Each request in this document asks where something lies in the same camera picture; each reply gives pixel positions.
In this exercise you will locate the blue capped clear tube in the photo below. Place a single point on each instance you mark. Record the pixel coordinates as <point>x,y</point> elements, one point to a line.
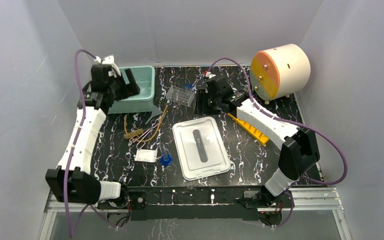
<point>166,158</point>

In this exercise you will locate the aluminium frame rail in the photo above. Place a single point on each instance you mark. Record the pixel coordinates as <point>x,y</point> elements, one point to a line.
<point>304,198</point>

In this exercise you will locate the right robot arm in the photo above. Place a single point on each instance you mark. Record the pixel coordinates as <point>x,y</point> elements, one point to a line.
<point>298,145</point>

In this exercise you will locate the brown bristle tube brush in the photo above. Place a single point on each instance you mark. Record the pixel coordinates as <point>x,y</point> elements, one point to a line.
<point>136,134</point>

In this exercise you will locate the yellow test tube rack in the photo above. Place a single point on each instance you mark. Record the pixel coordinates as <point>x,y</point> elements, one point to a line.
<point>254,132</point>

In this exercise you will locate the clear test tube blue cap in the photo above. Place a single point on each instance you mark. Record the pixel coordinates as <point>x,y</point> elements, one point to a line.
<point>189,88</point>

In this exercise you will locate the metal crucible tongs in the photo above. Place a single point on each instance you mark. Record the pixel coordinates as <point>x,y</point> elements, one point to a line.
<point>148,135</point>

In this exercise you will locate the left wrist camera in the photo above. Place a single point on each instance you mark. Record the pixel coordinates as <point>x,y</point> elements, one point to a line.
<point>109,60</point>

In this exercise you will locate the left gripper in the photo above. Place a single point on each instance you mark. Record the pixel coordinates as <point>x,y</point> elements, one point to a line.
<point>124,85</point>

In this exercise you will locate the cylindrical drawer cabinet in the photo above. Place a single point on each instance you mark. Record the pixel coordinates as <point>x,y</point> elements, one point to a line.
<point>279,72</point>

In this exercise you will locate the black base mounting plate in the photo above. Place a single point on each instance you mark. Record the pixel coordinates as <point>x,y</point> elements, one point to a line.
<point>249,203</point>

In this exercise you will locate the teal plastic bin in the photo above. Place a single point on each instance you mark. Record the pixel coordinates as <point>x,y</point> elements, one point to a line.
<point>143,102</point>

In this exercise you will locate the small white plastic bag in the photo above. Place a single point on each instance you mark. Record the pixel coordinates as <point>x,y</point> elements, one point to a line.
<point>146,155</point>

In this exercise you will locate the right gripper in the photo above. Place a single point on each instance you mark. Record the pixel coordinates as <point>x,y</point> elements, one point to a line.
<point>201,96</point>

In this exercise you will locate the clear plastic funnel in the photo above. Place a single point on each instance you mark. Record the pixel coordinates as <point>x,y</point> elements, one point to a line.
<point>156,111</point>

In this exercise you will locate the white plastic box lid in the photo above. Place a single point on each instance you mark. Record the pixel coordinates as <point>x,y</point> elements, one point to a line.
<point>200,148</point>

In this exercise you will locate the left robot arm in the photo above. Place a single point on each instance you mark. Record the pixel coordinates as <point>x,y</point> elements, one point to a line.
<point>71,181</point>

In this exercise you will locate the clear plastic well plate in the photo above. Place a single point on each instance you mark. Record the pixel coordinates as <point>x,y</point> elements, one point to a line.
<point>181,96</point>

